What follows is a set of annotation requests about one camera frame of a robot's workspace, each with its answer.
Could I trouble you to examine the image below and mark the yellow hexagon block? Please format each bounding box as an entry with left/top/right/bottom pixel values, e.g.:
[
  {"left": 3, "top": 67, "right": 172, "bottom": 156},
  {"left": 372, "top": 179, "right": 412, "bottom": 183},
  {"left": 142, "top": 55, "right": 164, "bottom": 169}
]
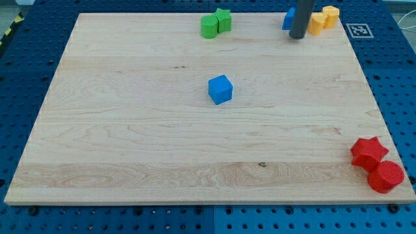
[{"left": 322, "top": 5, "right": 340, "bottom": 29}]

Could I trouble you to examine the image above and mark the blue cube block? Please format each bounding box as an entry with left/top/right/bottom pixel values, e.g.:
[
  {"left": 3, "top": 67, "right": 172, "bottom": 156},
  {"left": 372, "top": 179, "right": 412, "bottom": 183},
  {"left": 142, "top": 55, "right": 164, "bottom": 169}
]
[{"left": 208, "top": 75, "right": 233, "bottom": 105}]

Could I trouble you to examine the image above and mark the light wooden board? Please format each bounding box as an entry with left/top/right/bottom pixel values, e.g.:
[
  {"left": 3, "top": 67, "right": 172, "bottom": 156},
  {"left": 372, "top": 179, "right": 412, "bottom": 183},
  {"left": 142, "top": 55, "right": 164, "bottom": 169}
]
[{"left": 5, "top": 13, "right": 415, "bottom": 205}]

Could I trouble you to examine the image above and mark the green cylinder block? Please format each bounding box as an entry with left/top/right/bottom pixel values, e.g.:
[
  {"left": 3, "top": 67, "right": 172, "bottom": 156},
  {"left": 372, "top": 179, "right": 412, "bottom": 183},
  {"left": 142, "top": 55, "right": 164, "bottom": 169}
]
[{"left": 201, "top": 15, "right": 218, "bottom": 39}]

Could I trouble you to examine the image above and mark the green star block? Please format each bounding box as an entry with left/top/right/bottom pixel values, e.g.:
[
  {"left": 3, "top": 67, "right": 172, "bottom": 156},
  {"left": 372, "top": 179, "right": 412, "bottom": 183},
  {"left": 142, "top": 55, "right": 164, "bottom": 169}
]
[{"left": 213, "top": 8, "right": 232, "bottom": 34}]

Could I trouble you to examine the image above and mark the blue block behind rod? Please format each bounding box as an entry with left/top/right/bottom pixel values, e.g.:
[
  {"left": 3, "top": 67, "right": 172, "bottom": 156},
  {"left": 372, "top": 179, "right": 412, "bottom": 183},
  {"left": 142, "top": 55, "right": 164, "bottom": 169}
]
[{"left": 281, "top": 7, "right": 296, "bottom": 31}]

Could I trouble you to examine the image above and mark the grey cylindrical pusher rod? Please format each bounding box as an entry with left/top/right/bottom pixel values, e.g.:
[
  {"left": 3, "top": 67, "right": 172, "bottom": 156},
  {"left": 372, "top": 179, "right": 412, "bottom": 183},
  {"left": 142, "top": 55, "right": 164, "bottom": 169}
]
[{"left": 289, "top": 0, "right": 316, "bottom": 40}]

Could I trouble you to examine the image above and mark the red star block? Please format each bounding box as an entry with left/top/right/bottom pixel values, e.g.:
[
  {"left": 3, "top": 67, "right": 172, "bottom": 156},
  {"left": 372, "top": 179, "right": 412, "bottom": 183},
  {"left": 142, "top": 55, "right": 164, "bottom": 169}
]
[{"left": 350, "top": 136, "right": 389, "bottom": 172}]

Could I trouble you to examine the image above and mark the white fiducial marker tag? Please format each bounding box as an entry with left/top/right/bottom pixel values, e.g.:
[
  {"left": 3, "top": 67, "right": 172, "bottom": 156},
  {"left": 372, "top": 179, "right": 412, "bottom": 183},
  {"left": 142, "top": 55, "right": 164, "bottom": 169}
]
[{"left": 346, "top": 23, "right": 374, "bottom": 38}]

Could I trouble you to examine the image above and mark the red cylinder block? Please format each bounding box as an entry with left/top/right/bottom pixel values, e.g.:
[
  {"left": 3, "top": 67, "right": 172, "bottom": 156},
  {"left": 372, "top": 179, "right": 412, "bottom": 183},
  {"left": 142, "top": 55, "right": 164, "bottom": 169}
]
[{"left": 367, "top": 161, "right": 404, "bottom": 194}]

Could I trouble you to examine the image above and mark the yellow black hazard tape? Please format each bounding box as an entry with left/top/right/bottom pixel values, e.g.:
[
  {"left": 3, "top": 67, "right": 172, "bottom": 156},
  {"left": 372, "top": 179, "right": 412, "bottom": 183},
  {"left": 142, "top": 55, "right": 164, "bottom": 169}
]
[{"left": 1, "top": 12, "right": 25, "bottom": 47}]

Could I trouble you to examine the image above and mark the white cable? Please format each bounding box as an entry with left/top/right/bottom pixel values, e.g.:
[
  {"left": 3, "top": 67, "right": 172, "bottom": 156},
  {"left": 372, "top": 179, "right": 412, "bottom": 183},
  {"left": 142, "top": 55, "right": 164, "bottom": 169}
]
[{"left": 396, "top": 8, "right": 416, "bottom": 33}]

